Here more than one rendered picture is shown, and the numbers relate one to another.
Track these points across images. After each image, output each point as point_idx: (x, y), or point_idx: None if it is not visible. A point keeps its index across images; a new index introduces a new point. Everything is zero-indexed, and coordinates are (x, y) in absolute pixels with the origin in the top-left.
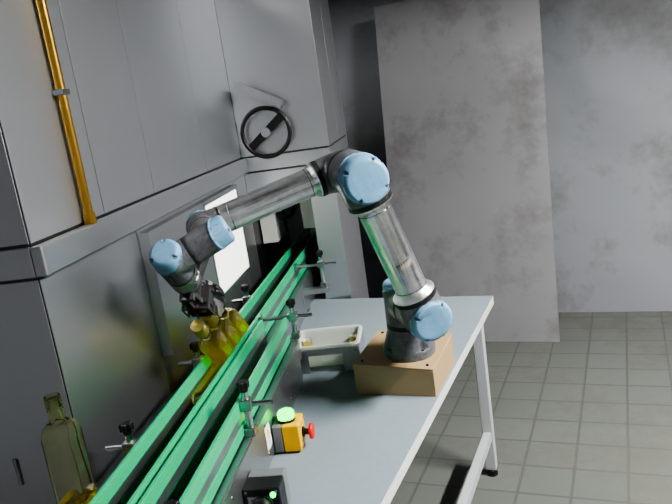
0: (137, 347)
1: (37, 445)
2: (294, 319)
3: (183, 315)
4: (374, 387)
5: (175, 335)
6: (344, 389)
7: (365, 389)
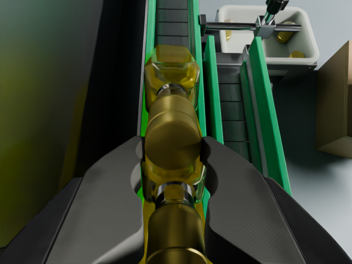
0: None
1: None
2: (267, 35)
3: (37, 89)
4: (347, 153)
5: (33, 192)
6: (294, 134)
7: (331, 151)
